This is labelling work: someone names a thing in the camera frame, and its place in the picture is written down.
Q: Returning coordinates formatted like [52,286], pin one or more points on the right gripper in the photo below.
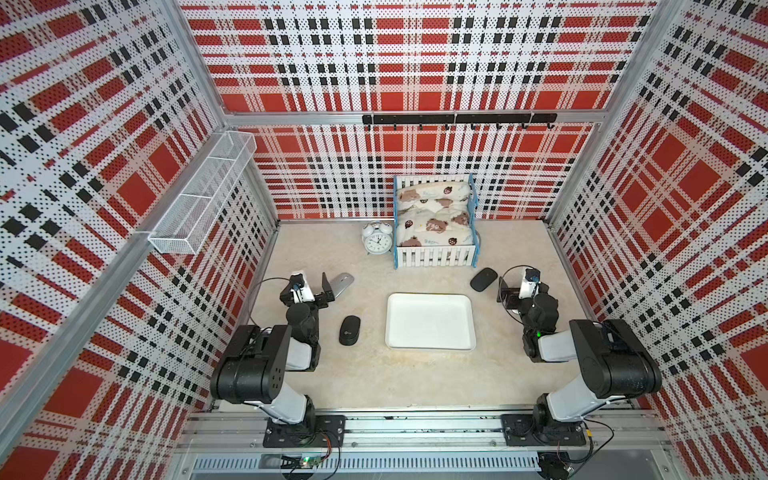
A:
[514,300]

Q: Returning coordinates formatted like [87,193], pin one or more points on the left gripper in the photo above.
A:
[318,299]

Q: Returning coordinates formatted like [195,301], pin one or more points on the silver mouse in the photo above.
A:
[340,283]

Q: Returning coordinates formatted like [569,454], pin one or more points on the black mouse with logo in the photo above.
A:
[349,330]

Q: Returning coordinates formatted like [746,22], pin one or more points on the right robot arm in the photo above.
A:
[613,366]

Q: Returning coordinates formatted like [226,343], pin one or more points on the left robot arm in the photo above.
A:
[254,364]

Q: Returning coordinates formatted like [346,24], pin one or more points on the white storage tray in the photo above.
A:
[417,321]

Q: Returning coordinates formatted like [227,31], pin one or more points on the white alarm clock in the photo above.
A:
[377,237]

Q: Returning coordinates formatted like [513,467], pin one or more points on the toy crib white blue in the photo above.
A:
[437,255]

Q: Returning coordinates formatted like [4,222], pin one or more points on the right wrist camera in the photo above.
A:
[530,283]

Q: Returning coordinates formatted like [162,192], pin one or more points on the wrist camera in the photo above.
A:
[530,283]
[300,289]

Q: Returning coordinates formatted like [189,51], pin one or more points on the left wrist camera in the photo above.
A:
[300,289]

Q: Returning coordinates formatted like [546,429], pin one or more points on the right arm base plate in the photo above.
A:
[524,430]

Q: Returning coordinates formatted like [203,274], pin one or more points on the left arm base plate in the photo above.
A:
[317,432]

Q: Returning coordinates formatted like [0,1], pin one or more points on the white wire basket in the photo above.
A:
[215,172]

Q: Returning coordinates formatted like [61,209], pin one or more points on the black hook rail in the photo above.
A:
[522,119]

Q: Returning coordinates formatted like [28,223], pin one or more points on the aluminium front rail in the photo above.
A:
[424,444]

